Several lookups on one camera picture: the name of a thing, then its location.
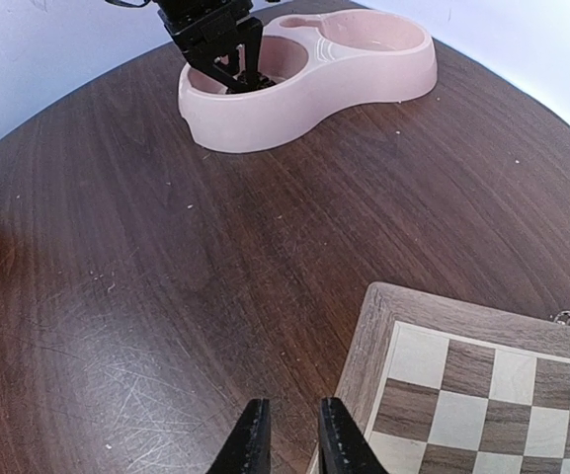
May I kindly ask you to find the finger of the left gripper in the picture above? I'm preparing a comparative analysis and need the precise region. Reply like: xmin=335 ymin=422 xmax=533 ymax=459
xmin=186 ymin=48 xmax=245 ymax=93
xmin=238 ymin=17 xmax=263 ymax=84

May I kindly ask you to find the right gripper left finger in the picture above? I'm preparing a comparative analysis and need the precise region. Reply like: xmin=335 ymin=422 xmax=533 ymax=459
xmin=206 ymin=398 xmax=271 ymax=474

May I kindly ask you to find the pink double pet bowl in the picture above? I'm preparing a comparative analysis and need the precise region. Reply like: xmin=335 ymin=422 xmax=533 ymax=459
xmin=178 ymin=9 xmax=438 ymax=153

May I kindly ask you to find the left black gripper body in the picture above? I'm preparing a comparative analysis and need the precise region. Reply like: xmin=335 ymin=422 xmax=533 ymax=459
xmin=156 ymin=0 xmax=253 ymax=59

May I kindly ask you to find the pile of dark chess pieces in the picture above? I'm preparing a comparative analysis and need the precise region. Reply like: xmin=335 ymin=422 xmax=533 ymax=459
xmin=225 ymin=71 xmax=277 ymax=95

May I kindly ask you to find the wooden chess board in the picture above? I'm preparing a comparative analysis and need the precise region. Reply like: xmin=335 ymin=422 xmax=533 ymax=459
xmin=336 ymin=282 xmax=570 ymax=473

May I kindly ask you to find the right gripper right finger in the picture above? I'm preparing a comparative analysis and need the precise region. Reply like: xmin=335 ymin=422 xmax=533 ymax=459
xmin=318 ymin=397 xmax=386 ymax=474

